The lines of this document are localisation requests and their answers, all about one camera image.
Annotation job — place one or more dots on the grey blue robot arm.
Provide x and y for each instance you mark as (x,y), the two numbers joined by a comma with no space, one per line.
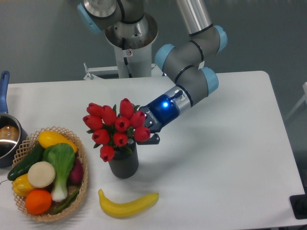
(131,32)

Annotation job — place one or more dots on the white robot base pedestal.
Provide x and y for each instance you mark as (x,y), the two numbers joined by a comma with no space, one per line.
(131,63)

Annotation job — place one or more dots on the white frame at right edge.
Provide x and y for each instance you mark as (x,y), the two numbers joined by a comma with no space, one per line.
(302,102)

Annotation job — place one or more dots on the blue handled saucepan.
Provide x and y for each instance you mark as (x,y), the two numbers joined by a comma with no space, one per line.
(11,132)

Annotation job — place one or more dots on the woven wicker basket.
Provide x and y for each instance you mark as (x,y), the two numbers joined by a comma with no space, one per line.
(25,147)

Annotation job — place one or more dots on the purple sweet potato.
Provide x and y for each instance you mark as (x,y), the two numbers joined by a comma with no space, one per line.
(76,174)

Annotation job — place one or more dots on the yellow bell pepper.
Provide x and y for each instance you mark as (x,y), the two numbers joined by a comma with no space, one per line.
(21,186)

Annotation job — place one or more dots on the green cucumber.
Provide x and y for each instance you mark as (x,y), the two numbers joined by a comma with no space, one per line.
(34,156)

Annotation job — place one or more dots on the dark grey ribbed vase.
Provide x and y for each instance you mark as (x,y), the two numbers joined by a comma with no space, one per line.
(125,164)

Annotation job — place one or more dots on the beige round disc food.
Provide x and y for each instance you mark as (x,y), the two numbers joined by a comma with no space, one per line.
(41,174)

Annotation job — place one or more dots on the green bean pod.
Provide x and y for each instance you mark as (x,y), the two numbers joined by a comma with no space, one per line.
(64,205)

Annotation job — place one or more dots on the red tulip bouquet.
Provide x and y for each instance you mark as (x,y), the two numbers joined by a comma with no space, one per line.
(111,131)

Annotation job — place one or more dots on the yellow squash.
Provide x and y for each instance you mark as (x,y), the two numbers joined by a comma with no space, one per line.
(49,138)

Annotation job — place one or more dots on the green bok choy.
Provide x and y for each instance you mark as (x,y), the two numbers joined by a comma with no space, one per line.
(61,156)

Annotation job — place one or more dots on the yellow banana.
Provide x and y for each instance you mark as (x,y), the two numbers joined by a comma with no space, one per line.
(125,210)

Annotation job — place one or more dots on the orange fruit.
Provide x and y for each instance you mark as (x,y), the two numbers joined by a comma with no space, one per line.
(38,201)

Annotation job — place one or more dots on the black device at table edge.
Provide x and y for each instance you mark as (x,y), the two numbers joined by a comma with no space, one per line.
(299,206)

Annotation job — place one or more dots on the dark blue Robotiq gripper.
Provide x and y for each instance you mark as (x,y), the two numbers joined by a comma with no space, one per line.
(158,114)

